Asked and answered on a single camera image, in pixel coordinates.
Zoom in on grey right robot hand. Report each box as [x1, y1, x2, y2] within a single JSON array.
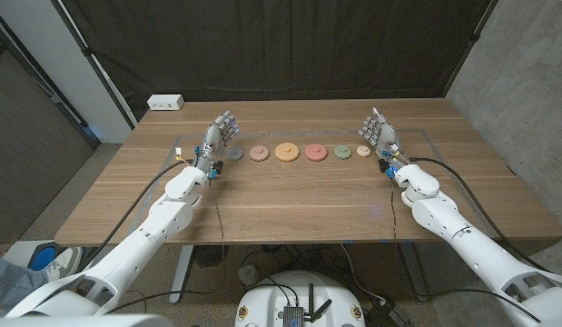
[[358, 106, 412, 170]]

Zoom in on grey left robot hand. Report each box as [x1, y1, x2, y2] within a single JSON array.
[[196, 108, 241, 173]]

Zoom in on coral red toy ring disc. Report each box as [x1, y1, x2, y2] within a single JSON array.
[[304, 143, 329, 163]]

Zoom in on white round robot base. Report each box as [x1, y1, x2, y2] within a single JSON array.
[[234, 271, 367, 327]]

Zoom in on white power strip box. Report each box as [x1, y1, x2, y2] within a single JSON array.
[[146, 94, 185, 112]]

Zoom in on black round floor fan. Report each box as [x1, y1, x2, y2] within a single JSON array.
[[192, 244, 230, 268]]

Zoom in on black fabric backdrop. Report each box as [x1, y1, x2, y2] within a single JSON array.
[[60, 0, 495, 120]]

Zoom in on black backdrop stand pole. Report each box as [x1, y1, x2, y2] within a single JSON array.
[[441, 0, 499, 99], [50, 0, 139, 129]]

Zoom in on grey round floor puck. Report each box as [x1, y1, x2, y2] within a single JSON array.
[[238, 264, 260, 286]]

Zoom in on white table leg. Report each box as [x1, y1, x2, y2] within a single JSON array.
[[168, 244, 195, 305]]

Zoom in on grey table leg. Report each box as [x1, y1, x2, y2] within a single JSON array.
[[399, 243, 430, 303]]

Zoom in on black power adapter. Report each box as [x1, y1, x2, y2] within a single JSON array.
[[364, 298, 411, 327]]

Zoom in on grey antenna radio module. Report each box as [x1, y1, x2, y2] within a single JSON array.
[[282, 283, 333, 327]]

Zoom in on white grey sneaker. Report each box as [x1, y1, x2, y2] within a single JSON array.
[[38, 246, 85, 283]]

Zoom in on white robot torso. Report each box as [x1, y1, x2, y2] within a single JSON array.
[[0, 313, 175, 327]]

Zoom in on person's leg in jeans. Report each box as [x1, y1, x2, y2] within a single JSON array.
[[0, 253, 50, 314]]

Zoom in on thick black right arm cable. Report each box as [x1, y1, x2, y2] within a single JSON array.
[[407, 156, 562, 292]]

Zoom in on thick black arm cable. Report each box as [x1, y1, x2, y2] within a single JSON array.
[[407, 156, 562, 292], [78, 158, 195, 272]]

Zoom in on light pink toy ring disc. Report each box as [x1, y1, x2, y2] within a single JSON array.
[[249, 144, 271, 163]]

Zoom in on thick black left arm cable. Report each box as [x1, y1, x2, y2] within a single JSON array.
[[78, 158, 195, 272]]

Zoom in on orange toy ring disc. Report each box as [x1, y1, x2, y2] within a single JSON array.
[[274, 141, 301, 163]]

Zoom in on thin black right wrist wire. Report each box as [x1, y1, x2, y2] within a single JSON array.
[[389, 174, 543, 323]]

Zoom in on thin black wrist wire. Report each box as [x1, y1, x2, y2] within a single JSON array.
[[103, 174, 227, 315], [389, 174, 543, 323]]

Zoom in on thin black left wrist wire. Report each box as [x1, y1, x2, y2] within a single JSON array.
[[103, 174, 227, 315]]

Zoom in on black tangled floor cables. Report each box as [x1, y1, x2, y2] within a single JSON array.
[[239, 244, 354, 292]]

